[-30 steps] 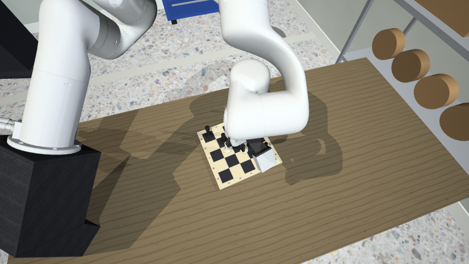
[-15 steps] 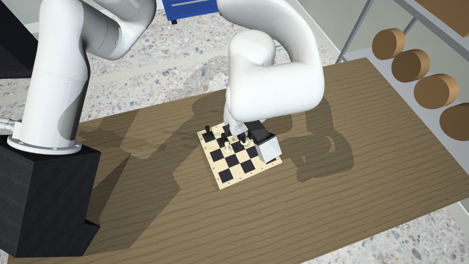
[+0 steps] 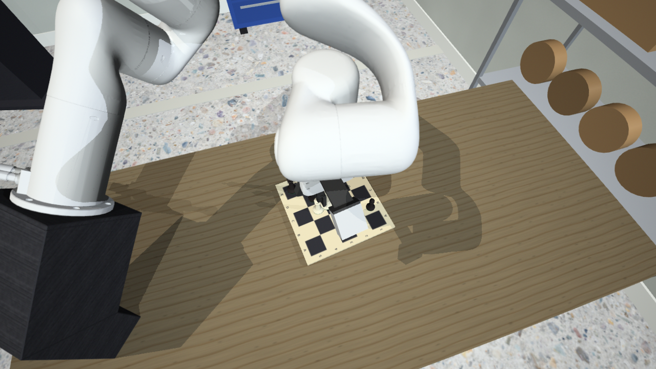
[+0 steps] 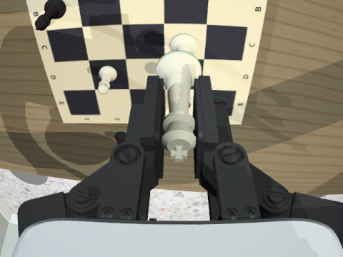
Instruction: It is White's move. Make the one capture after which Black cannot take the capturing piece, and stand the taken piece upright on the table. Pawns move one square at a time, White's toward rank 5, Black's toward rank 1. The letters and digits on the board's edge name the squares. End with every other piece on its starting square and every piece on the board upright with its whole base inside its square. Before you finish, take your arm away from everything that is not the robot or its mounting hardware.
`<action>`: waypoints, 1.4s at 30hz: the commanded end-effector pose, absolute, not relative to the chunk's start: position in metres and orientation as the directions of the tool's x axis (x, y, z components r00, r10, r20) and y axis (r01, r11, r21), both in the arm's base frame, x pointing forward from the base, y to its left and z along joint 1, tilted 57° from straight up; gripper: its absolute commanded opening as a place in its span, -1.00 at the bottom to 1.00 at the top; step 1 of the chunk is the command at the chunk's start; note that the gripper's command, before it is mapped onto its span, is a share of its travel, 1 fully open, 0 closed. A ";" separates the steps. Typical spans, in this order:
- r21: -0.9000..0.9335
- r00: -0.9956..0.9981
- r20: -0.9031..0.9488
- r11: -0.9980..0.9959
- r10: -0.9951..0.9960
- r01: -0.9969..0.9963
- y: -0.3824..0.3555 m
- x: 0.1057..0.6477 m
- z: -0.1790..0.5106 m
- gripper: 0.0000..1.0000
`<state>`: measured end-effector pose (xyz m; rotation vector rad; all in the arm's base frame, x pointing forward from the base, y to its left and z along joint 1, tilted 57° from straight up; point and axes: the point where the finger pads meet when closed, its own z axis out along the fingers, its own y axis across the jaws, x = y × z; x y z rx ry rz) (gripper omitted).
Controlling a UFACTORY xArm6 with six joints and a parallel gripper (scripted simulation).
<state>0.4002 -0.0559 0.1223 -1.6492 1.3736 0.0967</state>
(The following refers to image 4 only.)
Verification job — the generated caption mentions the chessboard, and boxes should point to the chessboard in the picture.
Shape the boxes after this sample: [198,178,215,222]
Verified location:
[26,0,267,125]

